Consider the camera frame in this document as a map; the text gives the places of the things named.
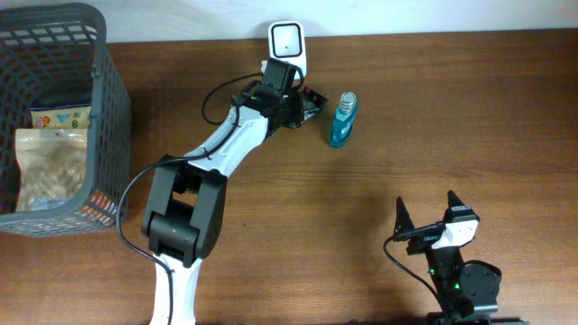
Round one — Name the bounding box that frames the white barcode scanner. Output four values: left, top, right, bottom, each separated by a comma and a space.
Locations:
267, 21, 307, 76

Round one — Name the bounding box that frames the blue mouthwash bottle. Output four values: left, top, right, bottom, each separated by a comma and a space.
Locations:
330, 92, 359, 148

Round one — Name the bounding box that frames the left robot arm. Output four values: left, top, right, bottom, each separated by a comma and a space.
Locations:
142, 58, 304, 324

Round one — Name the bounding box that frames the beige kraft paper pouch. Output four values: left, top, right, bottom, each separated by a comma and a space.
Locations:
15, 128, 88, 212

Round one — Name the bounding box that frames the yellow wet wipes pack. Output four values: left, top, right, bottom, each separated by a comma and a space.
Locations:
31, 106, 91, 129

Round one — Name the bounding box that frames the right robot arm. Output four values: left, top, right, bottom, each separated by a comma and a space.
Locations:
383, 190, 524, 325

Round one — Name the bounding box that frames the dark grey plastic basket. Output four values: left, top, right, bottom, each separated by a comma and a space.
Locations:
1, 3, 131, 237

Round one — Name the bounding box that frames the black and red snack packet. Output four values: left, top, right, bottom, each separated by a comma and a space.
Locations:
302, 87, 328, 121

